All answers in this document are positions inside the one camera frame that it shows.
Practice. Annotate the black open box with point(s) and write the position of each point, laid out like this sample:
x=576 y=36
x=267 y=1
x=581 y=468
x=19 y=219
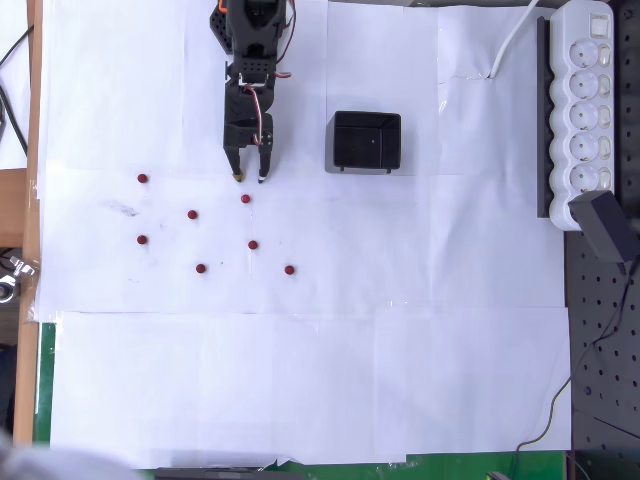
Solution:
x=362 y=145

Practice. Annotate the white paper table cover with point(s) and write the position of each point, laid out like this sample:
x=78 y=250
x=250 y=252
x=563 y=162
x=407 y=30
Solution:
x=300 y=375

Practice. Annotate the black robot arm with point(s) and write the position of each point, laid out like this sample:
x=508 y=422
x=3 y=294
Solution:
x=255 y=30

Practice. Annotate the white power strip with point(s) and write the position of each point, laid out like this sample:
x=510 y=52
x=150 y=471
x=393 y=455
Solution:
x=582 y=115

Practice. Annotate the metal clamp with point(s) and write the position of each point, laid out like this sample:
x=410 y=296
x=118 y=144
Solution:
x=10 y=290

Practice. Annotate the black pegboard panel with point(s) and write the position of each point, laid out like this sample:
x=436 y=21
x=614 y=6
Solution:
x=605 y=350

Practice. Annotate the green cutting mat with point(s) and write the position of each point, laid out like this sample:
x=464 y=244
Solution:
x=46 y=380

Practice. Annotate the black power adapter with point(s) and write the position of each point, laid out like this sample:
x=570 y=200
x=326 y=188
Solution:
x=600 y=225

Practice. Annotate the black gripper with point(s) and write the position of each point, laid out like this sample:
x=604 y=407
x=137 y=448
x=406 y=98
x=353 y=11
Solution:
x=241 y=136

